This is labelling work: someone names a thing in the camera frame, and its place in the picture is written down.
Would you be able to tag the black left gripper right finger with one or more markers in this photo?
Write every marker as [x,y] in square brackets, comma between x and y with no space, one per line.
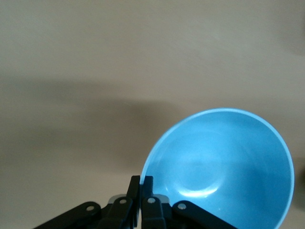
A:
[152,212]

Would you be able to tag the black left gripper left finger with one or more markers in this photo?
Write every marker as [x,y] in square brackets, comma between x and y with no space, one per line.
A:
[119,212]

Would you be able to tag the blue plastic bowl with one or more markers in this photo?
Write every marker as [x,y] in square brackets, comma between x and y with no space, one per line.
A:
[226,155]

